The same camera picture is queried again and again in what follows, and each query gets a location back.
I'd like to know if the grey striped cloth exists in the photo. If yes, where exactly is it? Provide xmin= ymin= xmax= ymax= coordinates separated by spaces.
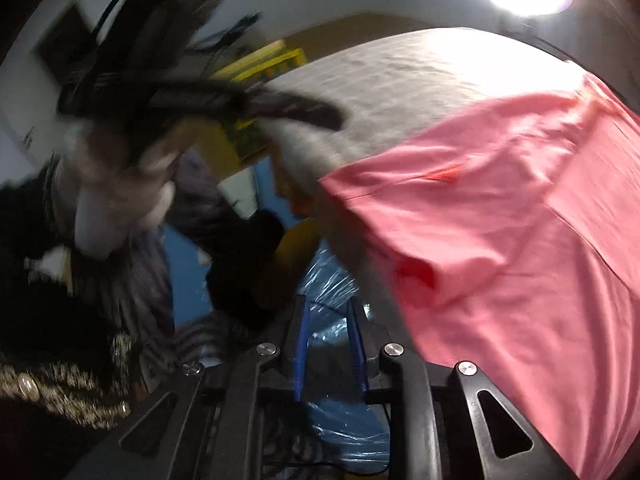
xmin=117 ymin=150 xmax=246 ymax=368

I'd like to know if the pink shirt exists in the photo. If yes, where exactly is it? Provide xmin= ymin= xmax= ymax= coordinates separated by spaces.
xmin=317 ymin=75 xmax=640 ymax=480

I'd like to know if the person's left hand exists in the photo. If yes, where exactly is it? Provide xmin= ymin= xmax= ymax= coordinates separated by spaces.
xmin=67 ymin=120 xmax=177 ymax=261

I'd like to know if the dark cloth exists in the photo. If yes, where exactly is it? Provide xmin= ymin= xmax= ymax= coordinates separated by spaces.
xmin=204 ymin=209 xmax=302 ymax=332

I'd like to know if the black embroidered garment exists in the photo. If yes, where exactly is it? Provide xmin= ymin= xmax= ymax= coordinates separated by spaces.
xmin=0 ymin=157 xmax=148 ymax=433

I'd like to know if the blue plastic bag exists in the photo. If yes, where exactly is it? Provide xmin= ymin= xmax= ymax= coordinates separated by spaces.
xmin=294 ymin=250 xmax=397 ymax=477

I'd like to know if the dark wall picture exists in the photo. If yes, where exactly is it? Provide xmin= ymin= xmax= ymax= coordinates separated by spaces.
xmin=32 ymin=2 xmax=100 ymax=82

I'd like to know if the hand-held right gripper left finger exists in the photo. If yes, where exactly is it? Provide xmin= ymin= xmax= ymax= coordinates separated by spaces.
xmin=65 ymin=296 xmax=308 ymax=480

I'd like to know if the yellow crate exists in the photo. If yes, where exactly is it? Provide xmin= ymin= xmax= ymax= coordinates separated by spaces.
xmin=210 ymin=47 xmax=308 ymax=161

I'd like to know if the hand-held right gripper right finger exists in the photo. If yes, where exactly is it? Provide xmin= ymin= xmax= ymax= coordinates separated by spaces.
xmin=348 ymin=297 xmax=583 ymax=480

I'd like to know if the beige plaid blanket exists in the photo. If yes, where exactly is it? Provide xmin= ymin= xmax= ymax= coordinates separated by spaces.
xmin=260 ymin=27 xmax=593 ymax=221

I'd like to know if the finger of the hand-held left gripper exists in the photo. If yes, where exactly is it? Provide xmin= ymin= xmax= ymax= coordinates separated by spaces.
xmin=147 ymin=79 xmax=347 ymax=132

